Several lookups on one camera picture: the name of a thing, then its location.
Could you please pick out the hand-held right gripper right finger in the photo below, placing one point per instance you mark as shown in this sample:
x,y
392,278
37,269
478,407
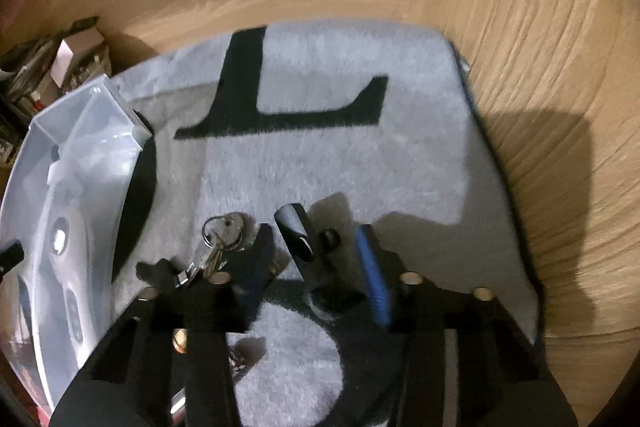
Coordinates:
x,y
374,277

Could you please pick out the small black stick device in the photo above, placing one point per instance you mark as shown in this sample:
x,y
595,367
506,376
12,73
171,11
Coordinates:
x,y
295,232

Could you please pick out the grey mat with black letters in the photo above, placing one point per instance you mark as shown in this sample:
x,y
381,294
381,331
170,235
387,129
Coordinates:
x,y
350,157

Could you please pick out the stack of books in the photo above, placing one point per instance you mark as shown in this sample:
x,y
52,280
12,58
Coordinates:
x,y
30,67

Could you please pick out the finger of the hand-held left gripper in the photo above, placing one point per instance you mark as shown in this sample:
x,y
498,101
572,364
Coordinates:
x,y
10,254

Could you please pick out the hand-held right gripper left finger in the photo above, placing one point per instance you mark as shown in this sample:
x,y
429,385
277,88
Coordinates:
x,y
255,279

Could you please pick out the small white cardboard box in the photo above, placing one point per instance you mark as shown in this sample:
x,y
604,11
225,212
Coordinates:
x,y
75,52

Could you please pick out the white handheld device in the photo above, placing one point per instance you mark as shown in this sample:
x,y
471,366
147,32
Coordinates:
x,y
65,252

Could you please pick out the clear plastic storage box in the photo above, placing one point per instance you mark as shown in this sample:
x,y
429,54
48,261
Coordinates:
x,y
90,142

